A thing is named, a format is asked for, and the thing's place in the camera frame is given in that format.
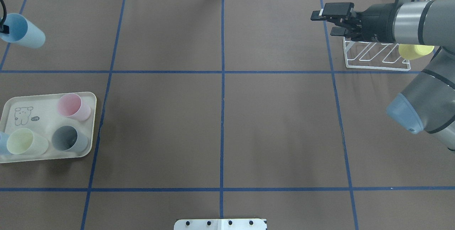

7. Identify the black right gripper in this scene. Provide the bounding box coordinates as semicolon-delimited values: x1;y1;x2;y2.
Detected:
310;4;396;43

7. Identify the blue plastic cup front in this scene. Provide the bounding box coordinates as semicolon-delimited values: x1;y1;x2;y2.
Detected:
0;13;46;49

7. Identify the blue plastic cup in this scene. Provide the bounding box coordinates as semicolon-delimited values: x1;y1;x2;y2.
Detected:
0;132;11;155
0;13;46;49

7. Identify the yellow plastic cup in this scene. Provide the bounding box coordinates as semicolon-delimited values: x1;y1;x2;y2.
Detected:
398;44;434;60

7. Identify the pink plastic cup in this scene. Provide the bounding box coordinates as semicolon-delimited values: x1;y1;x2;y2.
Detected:
57;93;91;121

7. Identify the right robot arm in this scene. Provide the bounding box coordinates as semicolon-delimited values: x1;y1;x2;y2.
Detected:
310;0;455;151

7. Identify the blue plastic cup rear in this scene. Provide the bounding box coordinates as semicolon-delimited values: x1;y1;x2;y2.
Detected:
0;132;11;155

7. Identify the pale cream plastic cup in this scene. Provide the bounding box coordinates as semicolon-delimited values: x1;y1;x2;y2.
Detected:
6;128;49;155

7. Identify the grey plastic cup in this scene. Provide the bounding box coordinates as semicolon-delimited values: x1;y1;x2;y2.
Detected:
51;126;89;153

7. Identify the cream plastic tray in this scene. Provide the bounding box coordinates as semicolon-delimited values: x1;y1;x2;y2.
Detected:
0;92;97;163

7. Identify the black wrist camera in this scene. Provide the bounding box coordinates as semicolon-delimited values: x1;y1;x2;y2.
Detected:
321;2;354;16

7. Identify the white wire cup rack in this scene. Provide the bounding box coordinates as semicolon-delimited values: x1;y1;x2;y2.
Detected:
343;38;411;72

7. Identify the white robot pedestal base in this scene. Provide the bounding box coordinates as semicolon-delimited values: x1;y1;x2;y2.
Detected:
173;218;268;230

